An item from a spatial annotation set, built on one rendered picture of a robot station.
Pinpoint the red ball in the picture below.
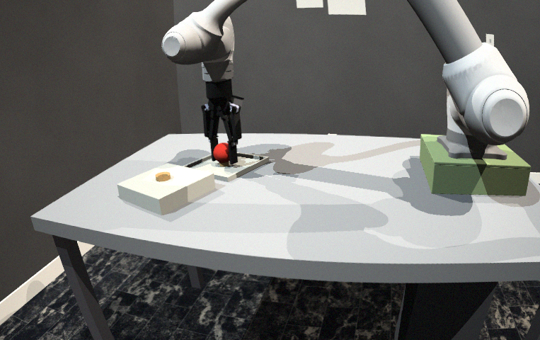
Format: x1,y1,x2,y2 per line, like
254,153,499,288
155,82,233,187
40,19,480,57
213,142,229,163

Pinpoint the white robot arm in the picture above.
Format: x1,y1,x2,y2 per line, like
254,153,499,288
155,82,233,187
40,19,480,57
162,0,529,160

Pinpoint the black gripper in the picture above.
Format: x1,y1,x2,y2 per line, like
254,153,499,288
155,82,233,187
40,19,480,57
201,79,242,165

